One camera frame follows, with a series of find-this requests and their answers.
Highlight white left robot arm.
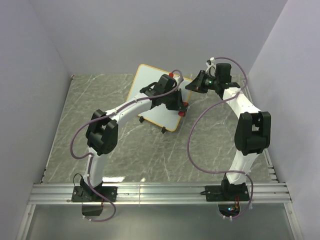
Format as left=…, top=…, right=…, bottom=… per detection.
left=80, top=72, right=188, bottom=201

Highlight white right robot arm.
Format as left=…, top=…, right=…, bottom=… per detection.
left=185, top=63, right=271, bottom=202

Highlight yellow-framed whiteboard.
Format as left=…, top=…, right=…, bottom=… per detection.
left=127, top=64, right=192, bottom=132

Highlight right side aluminium rail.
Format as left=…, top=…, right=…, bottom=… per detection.
left=240, top=74, right=279, bottom=184

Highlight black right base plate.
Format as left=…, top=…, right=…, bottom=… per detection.
left=200, top=184, right=250, bottom=202

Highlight circuit board with LEDs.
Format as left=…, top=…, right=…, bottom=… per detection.
left=218, top=204, right=241, bottom=217

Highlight red bone-shaped eraser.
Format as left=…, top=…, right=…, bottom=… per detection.
left=178, top=102, right=189, bottom=117

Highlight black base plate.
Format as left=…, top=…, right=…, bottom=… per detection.
left=200, top=184, right=250, bottom=202
left=71, top=185, right=118, bottom=203

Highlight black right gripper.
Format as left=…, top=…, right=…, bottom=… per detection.
left=185, top=70, right=219, bottom=95

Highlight aluminium extrusion rail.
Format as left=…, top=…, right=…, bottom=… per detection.
left=27, top=182, right=292, bottom=206

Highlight black box under rail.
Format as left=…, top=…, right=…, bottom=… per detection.
left=81, top=205, right=103, bottom=217

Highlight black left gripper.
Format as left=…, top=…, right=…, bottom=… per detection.
left=163, top=88, right=185, bottom=112

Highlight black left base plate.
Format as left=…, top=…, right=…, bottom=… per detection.
left=71, top=185, right=118, bottom=203

